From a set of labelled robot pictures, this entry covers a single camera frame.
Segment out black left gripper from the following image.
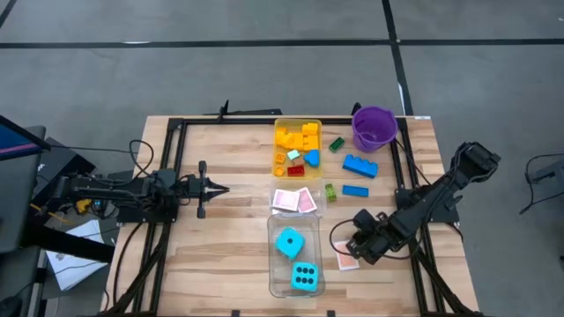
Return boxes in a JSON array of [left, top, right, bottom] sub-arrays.
[[188, 160, 231, 220]]

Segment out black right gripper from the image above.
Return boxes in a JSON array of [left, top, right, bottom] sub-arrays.
[[345, 209, 392, 265]]

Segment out large blue toy block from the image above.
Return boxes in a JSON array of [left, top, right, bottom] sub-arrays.
[[341, 153, 380, 180]]

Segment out teal foam die black dots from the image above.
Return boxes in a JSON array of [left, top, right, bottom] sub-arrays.
[[274, 226, 307, 262], [290, 261, 320, 293]]

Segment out flat blue toy brick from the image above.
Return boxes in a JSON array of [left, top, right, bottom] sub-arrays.
[[341, 184, 370, 198]]

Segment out large clear plastic container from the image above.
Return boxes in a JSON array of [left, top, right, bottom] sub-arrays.
[[266, 212, 327, 299]]

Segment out small clear plastic container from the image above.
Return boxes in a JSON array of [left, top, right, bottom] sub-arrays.
[[269, 177, 328, 217]]

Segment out purple plastic bucket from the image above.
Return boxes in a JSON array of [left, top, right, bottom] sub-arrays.
[[352, 105, 400, 154]]

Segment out white paper sheets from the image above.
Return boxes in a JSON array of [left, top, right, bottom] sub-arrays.
[[45, 218, 110, 292]]

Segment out black equipment stand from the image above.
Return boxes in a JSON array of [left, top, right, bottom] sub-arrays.
[[0, 125, 116, 317]]

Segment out dark computer monitor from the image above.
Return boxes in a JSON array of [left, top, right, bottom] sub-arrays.
[[0, 114, 50, 162]]

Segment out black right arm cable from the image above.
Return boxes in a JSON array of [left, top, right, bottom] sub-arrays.
[[329, 218, 425, 262]]

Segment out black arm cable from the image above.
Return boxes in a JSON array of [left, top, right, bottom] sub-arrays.
[[129, 139, 155, 178], [329, 218, 425, 262]]

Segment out black aluminium table frame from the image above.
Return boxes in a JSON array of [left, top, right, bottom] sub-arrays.
[[100, 114, 482, 317]]

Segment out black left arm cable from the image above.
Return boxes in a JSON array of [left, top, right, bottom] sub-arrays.
[[129, 139, 155, 178]]

